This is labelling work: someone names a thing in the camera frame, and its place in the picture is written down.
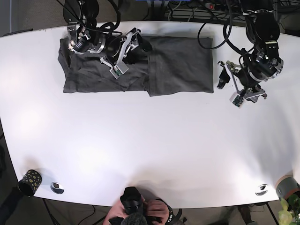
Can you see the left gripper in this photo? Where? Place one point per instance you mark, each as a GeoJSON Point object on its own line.
{"type": "Point", "coordinates": [262, 64]}

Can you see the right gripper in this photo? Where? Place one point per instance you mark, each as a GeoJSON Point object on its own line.
{"type": "Point", "coordinates": [82, 40]}

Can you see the dark grey T-shirt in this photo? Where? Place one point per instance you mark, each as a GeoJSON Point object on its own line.
{"type": "Point", "coordinates": [175, 64]}

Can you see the black camera with lens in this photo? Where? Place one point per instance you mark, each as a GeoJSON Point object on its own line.
{"type": "Point", "coordinates": [133, 203]}

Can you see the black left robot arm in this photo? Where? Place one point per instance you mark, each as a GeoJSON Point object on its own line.
{"type": "Point", "coordinates": [261, 26]}

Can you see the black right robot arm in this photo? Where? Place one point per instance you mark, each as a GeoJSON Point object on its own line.
{"type": "Point", "coordinates": [85, 12]}

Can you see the photographer right hand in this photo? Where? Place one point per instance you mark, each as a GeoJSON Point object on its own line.
{"type": "Point", "coordinates": [157, 212]}

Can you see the photographer left hand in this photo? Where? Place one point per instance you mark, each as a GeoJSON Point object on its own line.
{"type": "Point", "coordinates": [117, 210]}

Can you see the grey plant pot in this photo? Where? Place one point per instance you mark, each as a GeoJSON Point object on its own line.
{"type": "Point", "coordinates": [287, 186]}

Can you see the furry grey microphone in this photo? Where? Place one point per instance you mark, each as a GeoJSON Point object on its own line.
{"type": "Point", "coordinates": [134, 219]}

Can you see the black cup with gold spots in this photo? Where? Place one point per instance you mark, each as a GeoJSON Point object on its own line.
{"type": "Point", "coordinates": [30, 182]}

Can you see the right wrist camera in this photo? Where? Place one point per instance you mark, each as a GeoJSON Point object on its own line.
{"type": "Point", "coordinates": [119, 69]}

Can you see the power strip with red switch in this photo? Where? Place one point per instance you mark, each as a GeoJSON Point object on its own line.
{"type": "Point", "coordinates": [235, 7]}

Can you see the right table cable grommet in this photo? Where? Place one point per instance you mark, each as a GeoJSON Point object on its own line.
{"type": "Point", "coordinates": [261, 190]}

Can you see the table cable grommet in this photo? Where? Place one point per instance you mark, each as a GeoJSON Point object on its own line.
{"type": "Point", "coordinates": [57, 188]}
{"type": "Point", "coordinates": [261, 190]}

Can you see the left table cable grommet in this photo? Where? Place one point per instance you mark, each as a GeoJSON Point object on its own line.
{"type": "Point", "coordinates": [57, 188]}

